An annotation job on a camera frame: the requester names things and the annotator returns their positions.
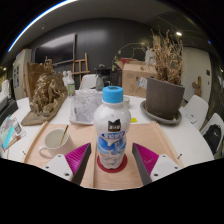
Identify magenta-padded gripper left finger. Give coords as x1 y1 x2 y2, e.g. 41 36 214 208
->
42 142 92 185

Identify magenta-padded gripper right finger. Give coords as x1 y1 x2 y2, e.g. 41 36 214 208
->
131 142 183 186

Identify white blue-capped drink bottle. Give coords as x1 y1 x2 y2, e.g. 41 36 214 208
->
93 85 132 170

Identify flat round red coaster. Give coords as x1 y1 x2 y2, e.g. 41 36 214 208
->
96 153 129 174

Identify beige canvas mat with slats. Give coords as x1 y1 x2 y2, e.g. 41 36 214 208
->
21 120 185 189

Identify wooden stir stick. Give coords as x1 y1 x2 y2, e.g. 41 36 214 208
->
59 124 70 146

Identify white ceramic mug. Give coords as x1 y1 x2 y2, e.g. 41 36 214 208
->
38 128 76 160

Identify printed newspaper sheet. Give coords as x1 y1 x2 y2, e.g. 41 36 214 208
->
68 89 104 126

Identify small clear glass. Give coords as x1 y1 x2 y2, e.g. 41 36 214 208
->
122 95 132 109

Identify dried plant in dark pot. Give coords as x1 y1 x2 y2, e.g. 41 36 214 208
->
139 28 186 126

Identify black backpack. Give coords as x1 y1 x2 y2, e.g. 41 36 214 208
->
203 124 223 155

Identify white plastic chair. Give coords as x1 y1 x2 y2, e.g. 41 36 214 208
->
79 73 98 90
179 94 210 131
199 112 224 158

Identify green-labelled clear bottle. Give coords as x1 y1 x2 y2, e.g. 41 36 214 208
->
66 70 77 98

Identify brown driftwood sculpture on board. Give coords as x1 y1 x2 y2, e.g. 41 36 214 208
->
20 59 69 127

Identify purple and cyan art print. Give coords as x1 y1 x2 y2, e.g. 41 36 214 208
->
0 115 17 149

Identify brown cardboard box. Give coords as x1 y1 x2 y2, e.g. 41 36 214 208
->
114 59 158 99

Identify grey metal bottle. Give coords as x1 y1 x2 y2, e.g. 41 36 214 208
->
95 73 105 92

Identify black flat box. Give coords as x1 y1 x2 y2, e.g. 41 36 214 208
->
0 98 19 126

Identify wooden figure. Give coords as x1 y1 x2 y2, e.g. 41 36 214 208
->
192 75 203 98

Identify black side table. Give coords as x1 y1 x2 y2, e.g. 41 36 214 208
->
94 66 113 88

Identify wooden easel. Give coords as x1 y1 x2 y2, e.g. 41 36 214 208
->
71 52 91 83

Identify red box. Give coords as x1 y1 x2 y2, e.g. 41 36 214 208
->
119 57 139 64

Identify white draped statue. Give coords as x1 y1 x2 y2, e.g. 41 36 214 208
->
144 48 156 66

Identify white shelf cabinet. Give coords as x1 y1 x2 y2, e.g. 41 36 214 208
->
12 48 33 101

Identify recessed ceiling spotlights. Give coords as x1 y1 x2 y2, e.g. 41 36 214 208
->
0 31 183 72

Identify long ceiling light panel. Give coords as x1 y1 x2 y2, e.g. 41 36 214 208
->
7 0 79 53

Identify wooden-handled paint brush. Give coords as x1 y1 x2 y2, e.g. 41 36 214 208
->
3 130 27 151

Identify dark wall screen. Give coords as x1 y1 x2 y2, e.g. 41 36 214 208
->
34 32 77 66

